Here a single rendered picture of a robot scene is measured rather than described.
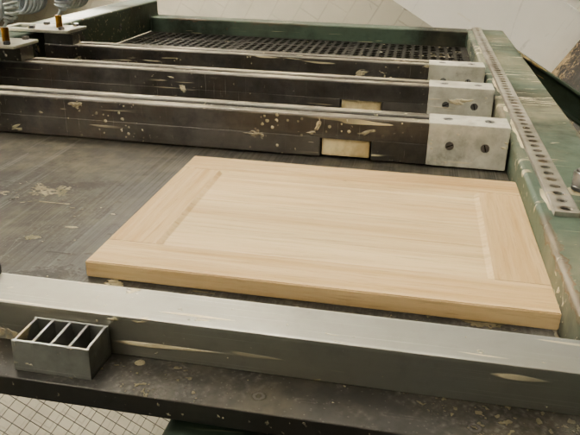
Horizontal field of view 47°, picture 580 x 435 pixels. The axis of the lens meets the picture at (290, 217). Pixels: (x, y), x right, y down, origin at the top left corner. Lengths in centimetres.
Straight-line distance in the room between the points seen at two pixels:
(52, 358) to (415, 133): 70
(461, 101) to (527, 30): 343
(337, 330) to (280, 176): 44
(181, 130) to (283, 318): 64
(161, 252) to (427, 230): 32
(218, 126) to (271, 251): 43
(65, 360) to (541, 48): 443
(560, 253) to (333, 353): 29
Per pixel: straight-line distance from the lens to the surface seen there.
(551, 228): 80
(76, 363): 60
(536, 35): 480
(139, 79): 149
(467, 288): 71
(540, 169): 98
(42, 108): 127
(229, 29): 244
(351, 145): 111
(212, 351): 59
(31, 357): 61
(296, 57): 162
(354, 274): 71
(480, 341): 59
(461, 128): 110
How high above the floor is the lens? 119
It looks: 3 degrees down
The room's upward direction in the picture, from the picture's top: 57 degrees counter-clockwise
